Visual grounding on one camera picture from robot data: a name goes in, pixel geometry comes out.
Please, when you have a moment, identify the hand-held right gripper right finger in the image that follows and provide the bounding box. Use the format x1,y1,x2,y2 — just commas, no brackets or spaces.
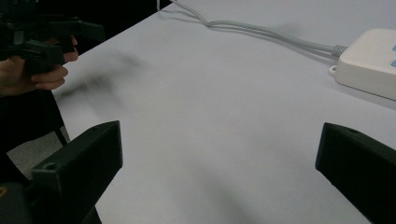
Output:
315,121,396,224

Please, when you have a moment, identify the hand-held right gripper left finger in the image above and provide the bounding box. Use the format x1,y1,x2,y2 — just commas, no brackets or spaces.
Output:
30,120,123,224

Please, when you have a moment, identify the white power strip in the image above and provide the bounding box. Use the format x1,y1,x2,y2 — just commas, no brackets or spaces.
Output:
328,28,396,101

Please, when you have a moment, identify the grey power cable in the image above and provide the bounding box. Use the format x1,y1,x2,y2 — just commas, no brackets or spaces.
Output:
169,0,348,58

